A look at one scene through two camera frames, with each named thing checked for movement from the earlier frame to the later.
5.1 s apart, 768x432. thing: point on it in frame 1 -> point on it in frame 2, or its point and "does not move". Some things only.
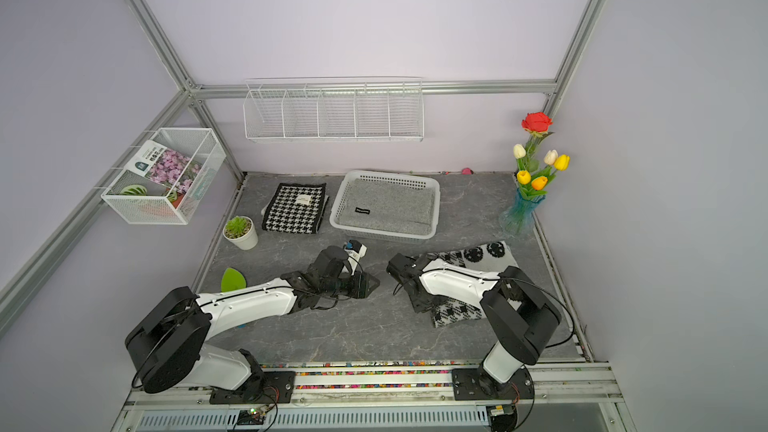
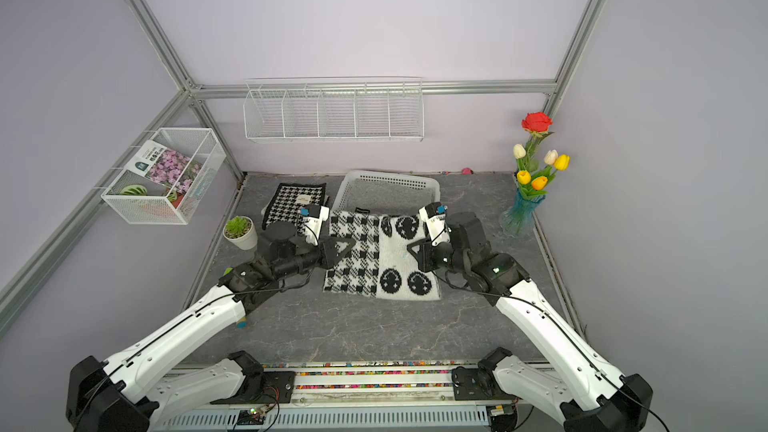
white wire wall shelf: (338, 109) does not move
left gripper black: (360, 285) -> (329, 255)
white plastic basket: (386, 205) does not move
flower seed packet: (166, 166) does not move
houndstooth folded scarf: (295, 208) does not move
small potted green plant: (240, 232) does not move
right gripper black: (416, 305) -> (425, 258)
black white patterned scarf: (490, 257) -> (380, 264)
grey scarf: (387, 207) does not move
